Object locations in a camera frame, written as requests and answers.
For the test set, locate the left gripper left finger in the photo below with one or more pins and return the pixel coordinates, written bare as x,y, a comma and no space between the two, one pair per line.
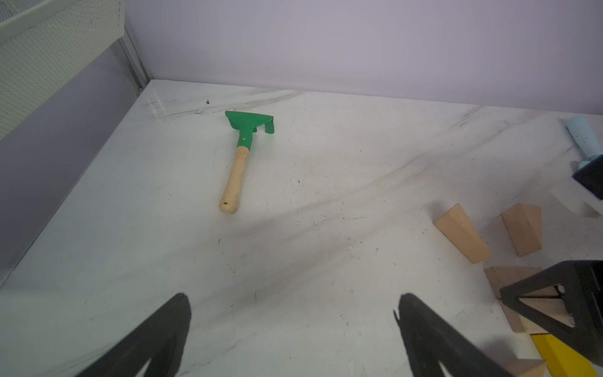
156,345

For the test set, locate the yellow block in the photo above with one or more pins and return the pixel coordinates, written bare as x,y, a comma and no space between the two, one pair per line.
562,361

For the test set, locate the light blue toy fork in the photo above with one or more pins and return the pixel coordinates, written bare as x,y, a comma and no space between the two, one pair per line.
585,139

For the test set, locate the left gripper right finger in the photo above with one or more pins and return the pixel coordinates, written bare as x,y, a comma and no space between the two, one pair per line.
433,346

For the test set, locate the green rake wooden handle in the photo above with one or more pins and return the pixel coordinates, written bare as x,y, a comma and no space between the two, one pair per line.
247,125

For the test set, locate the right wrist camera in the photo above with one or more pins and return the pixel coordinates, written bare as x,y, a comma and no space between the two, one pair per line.
582,193

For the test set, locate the wooden triangle block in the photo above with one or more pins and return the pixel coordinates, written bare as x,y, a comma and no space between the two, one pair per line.
524,225
527,367
457,227

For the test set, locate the white two-tier mesh shelf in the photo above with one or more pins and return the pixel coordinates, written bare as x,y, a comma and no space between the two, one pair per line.
44,44

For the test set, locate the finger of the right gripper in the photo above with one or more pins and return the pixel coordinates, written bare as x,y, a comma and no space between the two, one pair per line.
582,297

